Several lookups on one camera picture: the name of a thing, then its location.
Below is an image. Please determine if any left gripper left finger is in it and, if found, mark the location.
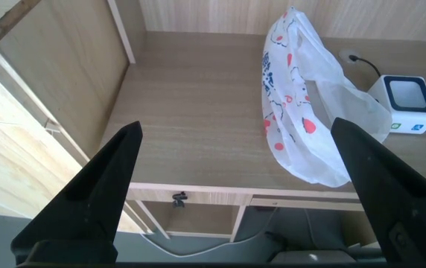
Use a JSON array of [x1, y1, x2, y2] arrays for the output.
[[10, 121, 144, 265]]

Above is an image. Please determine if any white barcode scanner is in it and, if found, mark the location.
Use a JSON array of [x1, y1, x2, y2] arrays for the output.
[[366, 74, 426, 135]]

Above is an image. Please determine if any small black clip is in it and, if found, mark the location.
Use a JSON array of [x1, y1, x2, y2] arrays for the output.
[[171, 191, 188, 208]]

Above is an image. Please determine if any white cable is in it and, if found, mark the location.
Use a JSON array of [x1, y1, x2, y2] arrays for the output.
[[141, 208, 277, 258]]

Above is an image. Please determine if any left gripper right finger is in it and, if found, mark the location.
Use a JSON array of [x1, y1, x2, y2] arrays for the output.
[[330, 117, 426, 263]]

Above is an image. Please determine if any black cable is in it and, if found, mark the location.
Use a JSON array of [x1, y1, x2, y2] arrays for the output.
[[348, 54, 382, 78]]

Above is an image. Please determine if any white printed plastic shopping bag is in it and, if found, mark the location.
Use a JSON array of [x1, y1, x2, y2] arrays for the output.
[[261, 6, 393, 188]]

